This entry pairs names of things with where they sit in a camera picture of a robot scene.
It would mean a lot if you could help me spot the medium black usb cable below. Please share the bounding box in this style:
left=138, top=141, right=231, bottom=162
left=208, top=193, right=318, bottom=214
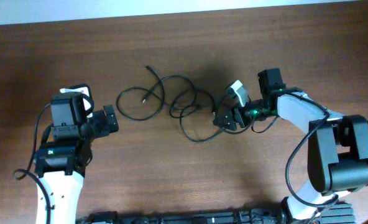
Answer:
left=159, top=74, right=231, bottom=143

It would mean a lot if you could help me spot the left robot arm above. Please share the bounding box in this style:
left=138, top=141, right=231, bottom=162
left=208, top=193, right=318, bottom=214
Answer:
left=34, top=91, right=119, bottom=223

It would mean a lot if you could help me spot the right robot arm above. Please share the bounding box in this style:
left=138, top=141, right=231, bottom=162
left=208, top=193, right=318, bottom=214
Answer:
left=213, top=68, right=368, bottom=223

